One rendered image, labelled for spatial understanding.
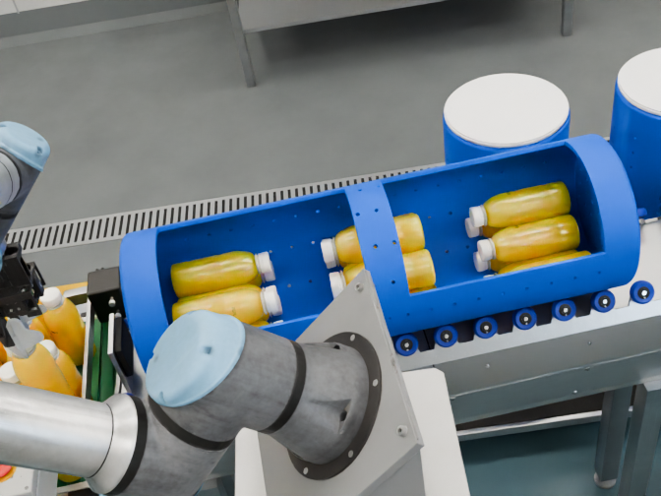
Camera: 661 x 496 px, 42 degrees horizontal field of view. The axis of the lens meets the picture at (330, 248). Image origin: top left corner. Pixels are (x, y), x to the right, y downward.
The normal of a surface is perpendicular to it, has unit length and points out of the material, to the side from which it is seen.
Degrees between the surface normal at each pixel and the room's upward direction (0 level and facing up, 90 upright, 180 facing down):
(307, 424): 67
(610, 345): 71
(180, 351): 37
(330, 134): 0
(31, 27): 76
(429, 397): 0
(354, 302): 44
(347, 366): 28
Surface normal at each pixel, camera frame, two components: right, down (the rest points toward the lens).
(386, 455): -0.78, -0.36
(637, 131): -0.80, 0.49
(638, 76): -0.14, -0.72
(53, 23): 0.04, 0.49
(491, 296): 0.17, 0.70
